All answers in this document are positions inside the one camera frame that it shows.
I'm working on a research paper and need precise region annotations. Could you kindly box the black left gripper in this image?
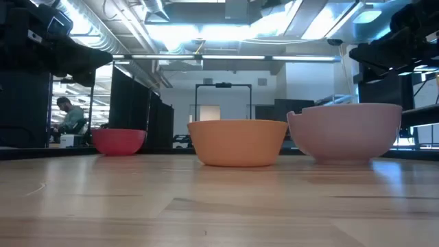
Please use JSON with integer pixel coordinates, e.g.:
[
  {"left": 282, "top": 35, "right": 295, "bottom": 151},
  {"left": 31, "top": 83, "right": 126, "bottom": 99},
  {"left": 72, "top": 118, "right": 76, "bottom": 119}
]
[{"left": 34, "top": 32, "right": 114, "bottom": 88}]

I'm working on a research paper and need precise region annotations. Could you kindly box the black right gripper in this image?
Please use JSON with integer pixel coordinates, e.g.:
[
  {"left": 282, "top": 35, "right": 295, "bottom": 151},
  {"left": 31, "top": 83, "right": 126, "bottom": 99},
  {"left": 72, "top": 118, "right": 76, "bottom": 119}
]
[{"left": 348, "top": 25, "right": 439, "bottom": 78}]

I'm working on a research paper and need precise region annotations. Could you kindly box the large pink bowl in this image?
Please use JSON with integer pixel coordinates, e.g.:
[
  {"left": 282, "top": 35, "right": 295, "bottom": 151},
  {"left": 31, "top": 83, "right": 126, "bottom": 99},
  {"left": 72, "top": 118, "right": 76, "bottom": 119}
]
[{"left": 286, "top": 103, "right": 403, "bottom": 165}]

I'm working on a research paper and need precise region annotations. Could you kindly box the small red bowl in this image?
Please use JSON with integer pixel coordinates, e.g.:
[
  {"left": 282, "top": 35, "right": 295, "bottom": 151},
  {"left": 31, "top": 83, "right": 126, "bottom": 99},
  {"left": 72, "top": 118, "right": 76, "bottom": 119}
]
[{"left": 91, "top": 128, "right": 147, "bottom": 157}]

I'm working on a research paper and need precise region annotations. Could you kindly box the red and white bowl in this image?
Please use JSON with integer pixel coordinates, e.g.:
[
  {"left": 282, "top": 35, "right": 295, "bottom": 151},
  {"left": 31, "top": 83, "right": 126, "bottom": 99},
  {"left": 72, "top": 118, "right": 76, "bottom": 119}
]
[{"left": 187, "top": 119, "right": 289, "bottom": 168}]

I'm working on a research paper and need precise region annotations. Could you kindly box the person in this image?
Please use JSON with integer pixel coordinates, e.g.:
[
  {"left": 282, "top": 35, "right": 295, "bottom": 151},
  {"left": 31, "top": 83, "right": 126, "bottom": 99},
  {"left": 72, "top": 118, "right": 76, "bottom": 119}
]
[{"left": 51, "top": 96, "right": 86, "bottom": 135}]

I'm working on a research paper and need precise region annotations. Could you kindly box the black office chair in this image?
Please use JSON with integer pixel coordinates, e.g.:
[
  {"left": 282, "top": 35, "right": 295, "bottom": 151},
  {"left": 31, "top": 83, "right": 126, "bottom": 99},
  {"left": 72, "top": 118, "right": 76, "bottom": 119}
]
[{"left": 67, "top": 117, "right": 91, "bottom": 145}]

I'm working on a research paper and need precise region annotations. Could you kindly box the black partition panel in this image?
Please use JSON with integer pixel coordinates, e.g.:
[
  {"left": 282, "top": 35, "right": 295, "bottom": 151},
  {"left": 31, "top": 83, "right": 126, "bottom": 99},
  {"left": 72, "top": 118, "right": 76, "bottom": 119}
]
[
  {"left": 108, "top": 66, "right": 175, "bottom": 150},
  {"left": 0, "top": 70, "right": 53, "bottom": 149}
]

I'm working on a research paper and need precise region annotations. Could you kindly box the black desk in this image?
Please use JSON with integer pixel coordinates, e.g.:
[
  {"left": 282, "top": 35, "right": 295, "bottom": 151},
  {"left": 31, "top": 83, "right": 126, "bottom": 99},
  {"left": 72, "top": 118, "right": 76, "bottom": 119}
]
[{"left": 400, "top": 104, "right": 439, "bottom": 130}]

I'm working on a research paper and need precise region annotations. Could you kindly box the small white box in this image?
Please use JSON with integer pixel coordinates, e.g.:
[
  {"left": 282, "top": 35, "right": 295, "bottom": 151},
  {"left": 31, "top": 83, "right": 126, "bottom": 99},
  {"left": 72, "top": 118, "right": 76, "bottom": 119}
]
[{"left": 59, "top": 134, "right": 76, "bottom": 149}]

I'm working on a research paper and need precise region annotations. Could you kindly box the dark cabinet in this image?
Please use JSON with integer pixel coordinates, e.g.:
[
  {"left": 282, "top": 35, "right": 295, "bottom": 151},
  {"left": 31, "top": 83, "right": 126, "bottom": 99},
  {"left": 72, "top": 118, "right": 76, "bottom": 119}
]
[{"left": 273, "top": 98, "right": 316, "bottom": 123}]

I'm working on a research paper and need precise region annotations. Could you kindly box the long white light bar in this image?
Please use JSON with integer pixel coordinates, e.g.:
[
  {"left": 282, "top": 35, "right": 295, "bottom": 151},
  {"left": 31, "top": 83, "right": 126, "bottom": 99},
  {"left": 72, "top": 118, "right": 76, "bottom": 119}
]
[{"left": 112, "top": 54, "right": 342, "bottom": 64}]

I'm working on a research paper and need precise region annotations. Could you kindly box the silver ventilation duct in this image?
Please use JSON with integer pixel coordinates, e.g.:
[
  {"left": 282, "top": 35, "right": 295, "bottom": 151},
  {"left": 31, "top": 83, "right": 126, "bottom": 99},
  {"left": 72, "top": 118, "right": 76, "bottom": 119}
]
[{"left": 54, "top": 0, "right": 162, "bottom": 91}]

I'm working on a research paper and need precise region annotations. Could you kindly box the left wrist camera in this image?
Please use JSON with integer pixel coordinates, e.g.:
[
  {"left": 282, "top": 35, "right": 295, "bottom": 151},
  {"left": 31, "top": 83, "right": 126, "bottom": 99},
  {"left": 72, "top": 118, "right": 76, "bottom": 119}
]
[{"left": 46, "top": 5, "right": 74, "bottom": 37}]

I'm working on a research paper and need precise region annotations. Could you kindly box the black gantry frame stand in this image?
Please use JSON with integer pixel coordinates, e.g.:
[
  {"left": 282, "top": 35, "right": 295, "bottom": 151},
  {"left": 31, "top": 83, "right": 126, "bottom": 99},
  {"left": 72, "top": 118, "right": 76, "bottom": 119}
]
[{"left": 194, "top": 82, "right": 253, "bottom": 121}]

